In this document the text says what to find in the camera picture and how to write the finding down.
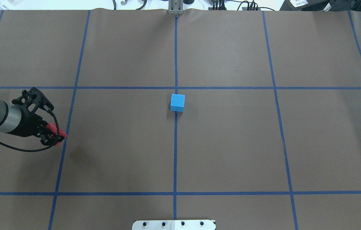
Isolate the blue foam block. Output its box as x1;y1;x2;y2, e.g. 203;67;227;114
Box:
170;94;185;112

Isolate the aluminium frame post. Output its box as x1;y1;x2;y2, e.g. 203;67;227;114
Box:
167;0;184;16

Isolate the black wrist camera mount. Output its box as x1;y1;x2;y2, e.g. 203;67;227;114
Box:
11;87;54;114

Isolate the red foam block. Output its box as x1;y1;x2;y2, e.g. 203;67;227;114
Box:
46;123;68;146

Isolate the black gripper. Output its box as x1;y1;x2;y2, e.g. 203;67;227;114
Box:
16;109;58;146

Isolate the brown paper table cover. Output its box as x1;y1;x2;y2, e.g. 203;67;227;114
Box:
0;9;361;230

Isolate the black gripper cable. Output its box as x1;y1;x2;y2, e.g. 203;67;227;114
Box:
0;110;61;152

